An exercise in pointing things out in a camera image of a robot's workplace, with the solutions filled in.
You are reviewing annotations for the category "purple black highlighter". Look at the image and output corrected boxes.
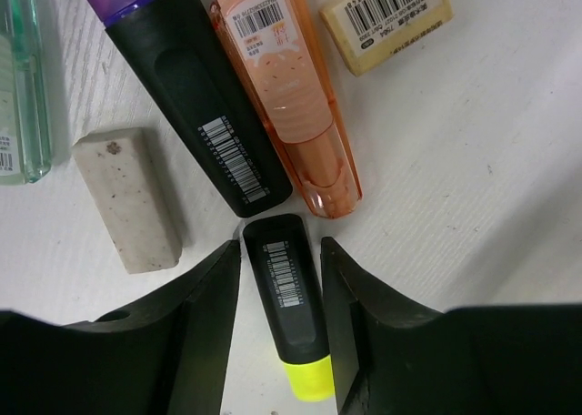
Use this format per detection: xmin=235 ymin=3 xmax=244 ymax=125
xmin=87 ymin=0 xmax=293 ymax=218

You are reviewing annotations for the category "yellow black highlighter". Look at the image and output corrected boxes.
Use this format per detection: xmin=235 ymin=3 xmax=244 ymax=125
xmin=242 ymin=214 xmax=335 ymax=402

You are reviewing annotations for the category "grey white eraser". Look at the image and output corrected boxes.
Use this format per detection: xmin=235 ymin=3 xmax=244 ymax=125
xmin=72 ymin=127 xmax=183 ymax=274

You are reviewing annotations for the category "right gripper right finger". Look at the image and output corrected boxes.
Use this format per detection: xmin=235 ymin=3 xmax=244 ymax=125
xmin=321 ymin=237 xmax=581 ymax=414

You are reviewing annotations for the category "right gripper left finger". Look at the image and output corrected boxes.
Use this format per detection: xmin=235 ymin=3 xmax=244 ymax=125
xmin=1 ymin=240 xmax=240 ymax=414

